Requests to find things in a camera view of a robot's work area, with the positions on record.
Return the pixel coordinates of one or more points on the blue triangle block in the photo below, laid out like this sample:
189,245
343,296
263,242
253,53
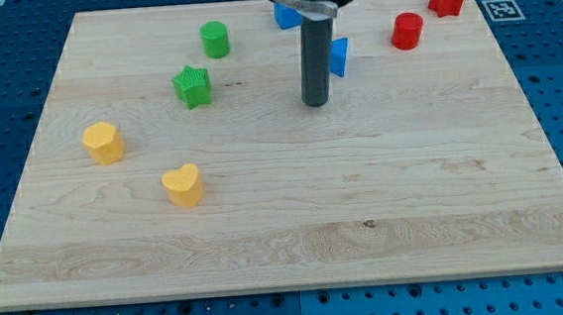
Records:
338,58

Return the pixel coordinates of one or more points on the yellow heart block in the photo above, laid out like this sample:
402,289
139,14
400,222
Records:
184,186

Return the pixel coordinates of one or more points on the wooden board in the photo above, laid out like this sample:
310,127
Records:
424,164

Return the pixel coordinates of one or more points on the green star block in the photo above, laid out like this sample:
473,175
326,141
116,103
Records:
192,86

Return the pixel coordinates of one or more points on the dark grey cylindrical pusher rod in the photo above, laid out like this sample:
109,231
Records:
315,46

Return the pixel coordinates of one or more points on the green cylinder block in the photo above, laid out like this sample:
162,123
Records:
215,40

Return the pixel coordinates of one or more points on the blue cube block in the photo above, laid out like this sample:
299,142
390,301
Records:
286,17

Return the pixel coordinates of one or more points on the yellow hexagon block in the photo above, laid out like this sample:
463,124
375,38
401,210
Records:
104,142

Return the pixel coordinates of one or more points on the red cylinder block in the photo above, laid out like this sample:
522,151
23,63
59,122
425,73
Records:
407,31

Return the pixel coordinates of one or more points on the white fiducial marker tag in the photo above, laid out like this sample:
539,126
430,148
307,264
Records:
503,10

